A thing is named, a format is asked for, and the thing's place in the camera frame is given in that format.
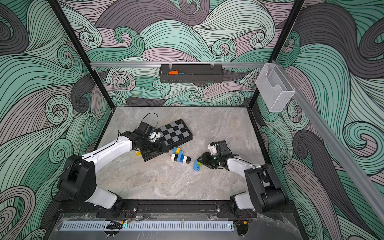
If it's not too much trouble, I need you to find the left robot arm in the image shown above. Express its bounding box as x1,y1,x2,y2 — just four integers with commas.
57,122,168,209

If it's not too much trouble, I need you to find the aluminium rail right wall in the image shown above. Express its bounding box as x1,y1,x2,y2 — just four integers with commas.
272,60,384,223

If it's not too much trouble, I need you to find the aluminium rail back wall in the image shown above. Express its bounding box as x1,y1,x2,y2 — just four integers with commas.
90,61,265,69

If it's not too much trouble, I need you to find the light blue long brick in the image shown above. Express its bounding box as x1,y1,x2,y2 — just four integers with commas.
177,151,184,163
194,160,200,172

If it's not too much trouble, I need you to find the clear plastic wall bin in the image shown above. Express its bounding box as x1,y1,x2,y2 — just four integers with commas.
256,64,296,113

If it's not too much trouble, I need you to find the black wall tray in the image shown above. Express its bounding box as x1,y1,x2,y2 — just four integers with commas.
159,65,224,84

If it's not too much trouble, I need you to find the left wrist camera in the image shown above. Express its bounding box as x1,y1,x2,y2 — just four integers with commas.
136,122,161,143

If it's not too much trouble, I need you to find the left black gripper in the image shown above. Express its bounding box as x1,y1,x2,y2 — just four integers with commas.
141,139,170,157

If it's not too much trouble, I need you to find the aluminium rail wall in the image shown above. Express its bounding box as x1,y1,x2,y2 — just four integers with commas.
90,61,265,69
272,60,384,223

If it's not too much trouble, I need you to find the black grey chessboard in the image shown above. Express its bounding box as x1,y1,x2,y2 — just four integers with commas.
156,119,193,150

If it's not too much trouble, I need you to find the white slotted cable duct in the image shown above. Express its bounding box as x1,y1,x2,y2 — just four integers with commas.
59,220,235,232

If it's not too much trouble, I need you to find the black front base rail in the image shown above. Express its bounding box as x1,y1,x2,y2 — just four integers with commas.
58,199,301,220

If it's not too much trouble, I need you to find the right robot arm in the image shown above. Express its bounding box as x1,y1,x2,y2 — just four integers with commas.
195,141,289,216

